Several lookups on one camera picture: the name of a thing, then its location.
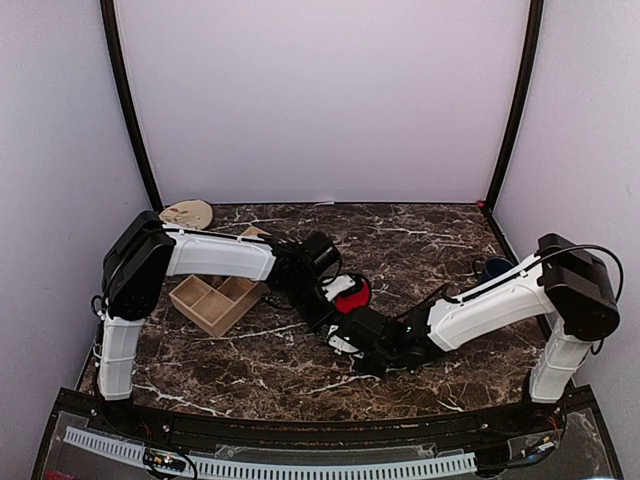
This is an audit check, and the red patterned sock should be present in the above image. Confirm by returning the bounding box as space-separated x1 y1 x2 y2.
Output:
333 272 371 314

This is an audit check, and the wooden compartment tray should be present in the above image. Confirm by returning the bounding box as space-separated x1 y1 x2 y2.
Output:
168 225 274 339

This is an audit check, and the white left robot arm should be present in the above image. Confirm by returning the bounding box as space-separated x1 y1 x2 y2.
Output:
96 211 341 436

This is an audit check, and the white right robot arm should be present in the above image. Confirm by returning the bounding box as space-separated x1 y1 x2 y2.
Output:
336 234 624 434

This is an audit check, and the dark blue mug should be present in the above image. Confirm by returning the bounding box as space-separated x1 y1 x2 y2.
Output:
472 257 514 284

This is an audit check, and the small green circuit board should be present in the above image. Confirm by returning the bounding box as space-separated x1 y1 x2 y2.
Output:
143 449 187 472

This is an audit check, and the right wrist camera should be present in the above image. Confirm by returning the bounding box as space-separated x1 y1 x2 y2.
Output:
328 307 388 354

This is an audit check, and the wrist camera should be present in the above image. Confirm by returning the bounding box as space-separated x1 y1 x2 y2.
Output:
328 307 388 354
302 231 357 301

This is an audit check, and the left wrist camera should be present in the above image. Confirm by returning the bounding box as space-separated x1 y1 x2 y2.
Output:
302 231 357 301

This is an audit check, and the black front rail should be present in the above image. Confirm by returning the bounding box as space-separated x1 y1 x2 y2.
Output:
53 387 595 450

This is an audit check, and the white slotted cable duct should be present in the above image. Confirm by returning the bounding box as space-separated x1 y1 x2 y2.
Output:
62 427 477 479

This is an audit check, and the left black frame post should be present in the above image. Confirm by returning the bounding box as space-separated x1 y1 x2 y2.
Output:
100 0 164 212

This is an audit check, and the black frame post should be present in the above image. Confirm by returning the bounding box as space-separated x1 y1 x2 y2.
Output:
100 0 164 212
484 0 544 216

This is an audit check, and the right black frame post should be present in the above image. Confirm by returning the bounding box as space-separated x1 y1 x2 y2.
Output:
484 0 544 216

